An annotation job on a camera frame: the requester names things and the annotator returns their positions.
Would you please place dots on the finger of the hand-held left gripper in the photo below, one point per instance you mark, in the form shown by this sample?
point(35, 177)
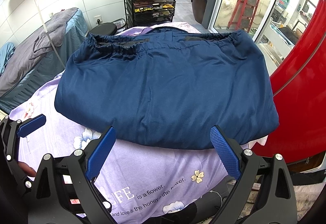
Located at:
point(19, 171)
point(30, 126)

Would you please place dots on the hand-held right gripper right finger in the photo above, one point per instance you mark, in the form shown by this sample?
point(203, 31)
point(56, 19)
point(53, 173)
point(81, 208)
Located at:
point(225, 150)

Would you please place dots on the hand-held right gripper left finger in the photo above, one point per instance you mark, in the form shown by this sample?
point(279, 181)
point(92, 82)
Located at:
point(100, 152)

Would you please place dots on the navy blue pants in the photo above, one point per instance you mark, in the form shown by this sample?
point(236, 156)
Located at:
point(165, 91)

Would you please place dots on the person's left hand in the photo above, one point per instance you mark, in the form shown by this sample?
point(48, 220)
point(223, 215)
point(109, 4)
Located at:
point(27, 169)

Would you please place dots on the purple floral bedsheet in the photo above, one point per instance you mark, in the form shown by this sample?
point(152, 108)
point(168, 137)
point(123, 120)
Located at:
point(142, 163)

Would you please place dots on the light blue cloth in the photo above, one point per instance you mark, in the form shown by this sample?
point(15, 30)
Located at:
point(6, 58)

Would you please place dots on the grey blanket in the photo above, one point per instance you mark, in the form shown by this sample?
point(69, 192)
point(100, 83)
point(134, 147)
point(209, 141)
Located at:
point(45, 43)

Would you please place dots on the red glossy cabinet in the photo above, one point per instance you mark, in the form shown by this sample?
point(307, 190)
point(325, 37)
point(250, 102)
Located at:
point(300, 86)

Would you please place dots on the white arc floor lamp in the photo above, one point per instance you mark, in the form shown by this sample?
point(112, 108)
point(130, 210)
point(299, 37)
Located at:
point(47, 25)

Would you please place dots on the black round stool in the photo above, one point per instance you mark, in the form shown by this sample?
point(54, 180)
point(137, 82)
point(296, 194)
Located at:
point(103, 28)

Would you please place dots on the green potted plant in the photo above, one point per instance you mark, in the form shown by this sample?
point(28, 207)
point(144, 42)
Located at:
point(198, 2)

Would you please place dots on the black drawer cart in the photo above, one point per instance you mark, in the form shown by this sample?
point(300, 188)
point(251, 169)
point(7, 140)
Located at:
point(150, 7)

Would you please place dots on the white wall socket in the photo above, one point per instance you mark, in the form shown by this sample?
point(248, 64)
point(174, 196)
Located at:
point(98, 19)

